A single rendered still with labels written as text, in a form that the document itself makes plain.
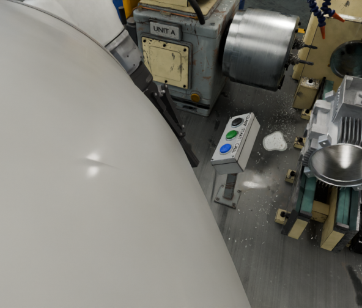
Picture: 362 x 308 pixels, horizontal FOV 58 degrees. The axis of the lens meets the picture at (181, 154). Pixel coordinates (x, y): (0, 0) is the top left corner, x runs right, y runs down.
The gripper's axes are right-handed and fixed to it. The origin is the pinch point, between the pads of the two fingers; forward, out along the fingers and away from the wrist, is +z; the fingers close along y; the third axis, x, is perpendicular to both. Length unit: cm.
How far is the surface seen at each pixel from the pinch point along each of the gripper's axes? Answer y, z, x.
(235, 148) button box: 11.6, 10.5, -2.9
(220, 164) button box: 8.3, 12.0, 0.9
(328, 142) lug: 21.6, 21.5, -19.7
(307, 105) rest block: 66, 41, -2
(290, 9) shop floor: 327, 93, 70
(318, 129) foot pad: 26.3, 20.9, -17.2
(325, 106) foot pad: 35.7, 21.2, -17.5
